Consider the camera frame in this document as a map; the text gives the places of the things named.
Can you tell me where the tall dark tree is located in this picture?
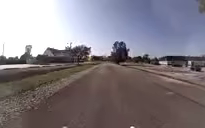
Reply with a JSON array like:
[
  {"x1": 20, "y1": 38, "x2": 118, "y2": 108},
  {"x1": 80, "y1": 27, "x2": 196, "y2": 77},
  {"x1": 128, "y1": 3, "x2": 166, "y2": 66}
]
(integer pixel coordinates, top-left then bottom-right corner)
[{"x1": 110, "y1": 40, "x2": 131, "y2": 65}]

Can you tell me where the tree beside house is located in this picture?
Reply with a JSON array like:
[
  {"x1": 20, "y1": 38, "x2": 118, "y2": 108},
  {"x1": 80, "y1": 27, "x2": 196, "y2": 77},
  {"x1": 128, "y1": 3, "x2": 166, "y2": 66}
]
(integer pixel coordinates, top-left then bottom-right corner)
[{"x1": 71, "y1": 44, "x2": 92, "y2": 64}]

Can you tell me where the grey asphalt road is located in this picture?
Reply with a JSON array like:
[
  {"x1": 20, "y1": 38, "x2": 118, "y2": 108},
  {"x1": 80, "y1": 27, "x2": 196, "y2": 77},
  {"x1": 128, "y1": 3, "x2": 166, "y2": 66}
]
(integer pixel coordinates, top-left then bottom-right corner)
[{"x1": 3, "y1": 62, "x2": 205, "y2": 128}]

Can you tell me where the white house with dark roof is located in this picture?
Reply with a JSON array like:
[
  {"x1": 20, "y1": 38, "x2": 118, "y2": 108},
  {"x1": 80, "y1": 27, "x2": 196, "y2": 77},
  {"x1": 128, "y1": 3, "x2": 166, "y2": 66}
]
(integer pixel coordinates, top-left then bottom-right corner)
[{"x1": 42, "y1": 47, "x2": 74, "y2": 64}]

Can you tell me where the slim tree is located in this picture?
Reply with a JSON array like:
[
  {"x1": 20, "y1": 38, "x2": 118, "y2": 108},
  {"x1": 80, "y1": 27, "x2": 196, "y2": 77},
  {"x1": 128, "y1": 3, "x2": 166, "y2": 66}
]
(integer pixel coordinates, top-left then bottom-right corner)
[{"x1": 20, "y1": 44, "x2": 33, "y2": 64}]

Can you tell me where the grass verge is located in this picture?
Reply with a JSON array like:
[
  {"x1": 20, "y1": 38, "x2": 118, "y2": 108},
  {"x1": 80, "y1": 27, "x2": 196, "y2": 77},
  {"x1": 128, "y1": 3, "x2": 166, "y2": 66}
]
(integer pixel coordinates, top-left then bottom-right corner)
[{"x1": 0, "y1": 63, "x2": 97, "y2": 103}]

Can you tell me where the pale paved lot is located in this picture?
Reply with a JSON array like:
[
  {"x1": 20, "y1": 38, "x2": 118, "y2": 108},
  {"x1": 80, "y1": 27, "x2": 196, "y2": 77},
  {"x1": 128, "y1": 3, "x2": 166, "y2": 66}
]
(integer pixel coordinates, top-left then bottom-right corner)
[{"x1": 121, "y1": 63, "x2": 205, "y2": 90}]

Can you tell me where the low dark-roofed building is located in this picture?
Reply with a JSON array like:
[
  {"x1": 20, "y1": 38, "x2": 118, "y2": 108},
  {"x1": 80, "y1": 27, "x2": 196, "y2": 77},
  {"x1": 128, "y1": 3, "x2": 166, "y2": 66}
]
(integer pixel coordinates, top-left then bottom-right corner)
[{"x1": 158, "y1": 55, "x2": 205, "y2": 68}]

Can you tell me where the pale gravel strip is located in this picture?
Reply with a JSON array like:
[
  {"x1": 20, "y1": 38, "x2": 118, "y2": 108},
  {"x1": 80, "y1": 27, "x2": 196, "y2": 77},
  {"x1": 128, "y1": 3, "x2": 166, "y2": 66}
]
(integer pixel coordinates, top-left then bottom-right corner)
[{"x1": 0, "y1": 64, "x2": 101, "y2": 127}]

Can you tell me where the pale side road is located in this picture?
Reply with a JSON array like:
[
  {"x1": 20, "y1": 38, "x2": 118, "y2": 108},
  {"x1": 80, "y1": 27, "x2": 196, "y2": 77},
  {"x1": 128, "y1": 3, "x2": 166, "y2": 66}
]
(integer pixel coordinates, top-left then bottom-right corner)
[{"x1": 0, "y1": 63, "x2": 48, "y2": 72}]

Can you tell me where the dark vehicle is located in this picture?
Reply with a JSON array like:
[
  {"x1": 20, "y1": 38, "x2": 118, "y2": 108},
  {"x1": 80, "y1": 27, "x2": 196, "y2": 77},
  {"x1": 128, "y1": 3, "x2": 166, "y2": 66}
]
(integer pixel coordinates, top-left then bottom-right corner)
[{"x1": 190, "y1": 65, "x2": 203, "y2": 72}]

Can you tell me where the dark hedge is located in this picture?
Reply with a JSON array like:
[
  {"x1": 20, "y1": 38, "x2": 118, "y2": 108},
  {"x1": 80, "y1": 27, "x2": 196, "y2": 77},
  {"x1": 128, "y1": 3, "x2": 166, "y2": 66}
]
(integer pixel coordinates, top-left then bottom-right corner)
[{"x1": 0, "y1": 55, "x2": 44, "y2": 66}]

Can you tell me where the pole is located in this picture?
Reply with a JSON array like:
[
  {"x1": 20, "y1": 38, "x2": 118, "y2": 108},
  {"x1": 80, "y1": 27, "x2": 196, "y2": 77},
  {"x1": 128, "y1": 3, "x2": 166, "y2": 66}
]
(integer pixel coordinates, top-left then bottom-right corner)
[{"x1": 2, "y1": 42, "x2": 6, "y2": 58}]

